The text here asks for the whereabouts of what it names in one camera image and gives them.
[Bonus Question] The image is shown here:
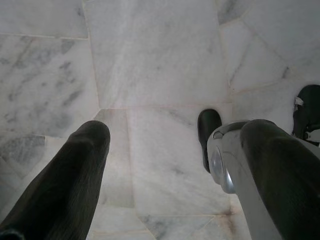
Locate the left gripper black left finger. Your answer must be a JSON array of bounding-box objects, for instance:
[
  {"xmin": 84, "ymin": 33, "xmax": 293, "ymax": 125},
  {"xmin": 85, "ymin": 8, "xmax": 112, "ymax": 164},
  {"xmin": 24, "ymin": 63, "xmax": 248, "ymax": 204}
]
[{"xmin": 0, "ymin": 120, "xmax": 112, "ymax": 240}]

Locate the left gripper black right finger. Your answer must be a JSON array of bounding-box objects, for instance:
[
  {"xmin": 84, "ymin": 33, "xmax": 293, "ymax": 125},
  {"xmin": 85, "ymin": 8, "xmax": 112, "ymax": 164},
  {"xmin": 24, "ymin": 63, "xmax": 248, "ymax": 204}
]
[{"xmin": 239, "ymin": 119, "xmax": 320, "ymax": 240}]

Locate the black robot right foot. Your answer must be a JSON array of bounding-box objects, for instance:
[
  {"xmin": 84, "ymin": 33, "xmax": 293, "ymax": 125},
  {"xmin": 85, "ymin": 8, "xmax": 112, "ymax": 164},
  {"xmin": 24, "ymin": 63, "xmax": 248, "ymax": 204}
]
[{"xmin": 291, "ymin": 84, "xmax": 320, "ymax": 147}]

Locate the black robot foot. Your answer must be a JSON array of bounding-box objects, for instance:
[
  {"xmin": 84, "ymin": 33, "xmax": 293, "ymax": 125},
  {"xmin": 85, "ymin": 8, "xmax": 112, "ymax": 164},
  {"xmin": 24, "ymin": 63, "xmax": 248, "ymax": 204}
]
[
  {"xmin": 291, "ymin": 84, "xmax": 320, "ymax": 147},
  {"xmin": 197, "ymin": 108, "xmax": 224, "ymax": 174}
]

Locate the black robot left foot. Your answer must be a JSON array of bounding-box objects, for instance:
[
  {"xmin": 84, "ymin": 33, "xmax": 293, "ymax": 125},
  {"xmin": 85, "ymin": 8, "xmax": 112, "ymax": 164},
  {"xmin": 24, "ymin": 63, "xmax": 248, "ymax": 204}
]
[{"xmin": 197, "ymin": 108, "xmax": 224, "ymax": 174}]

